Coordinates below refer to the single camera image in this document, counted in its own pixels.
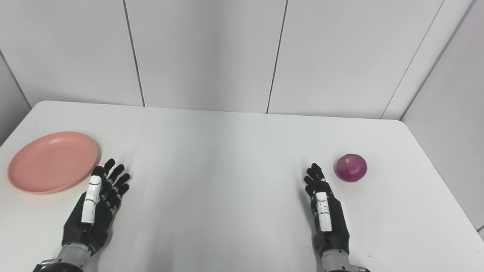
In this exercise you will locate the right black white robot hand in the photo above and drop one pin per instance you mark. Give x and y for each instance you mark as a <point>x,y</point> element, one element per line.
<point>334,226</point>

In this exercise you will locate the purple red onion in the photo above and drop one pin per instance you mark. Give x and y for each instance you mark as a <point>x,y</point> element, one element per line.
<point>351,168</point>

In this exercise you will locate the pink round plate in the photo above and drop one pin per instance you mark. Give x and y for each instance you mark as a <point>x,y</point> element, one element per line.
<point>53,162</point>

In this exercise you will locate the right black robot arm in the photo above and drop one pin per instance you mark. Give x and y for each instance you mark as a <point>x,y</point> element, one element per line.
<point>334,262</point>

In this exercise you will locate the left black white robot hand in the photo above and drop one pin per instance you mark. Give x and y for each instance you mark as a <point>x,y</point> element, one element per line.
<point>99,219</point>

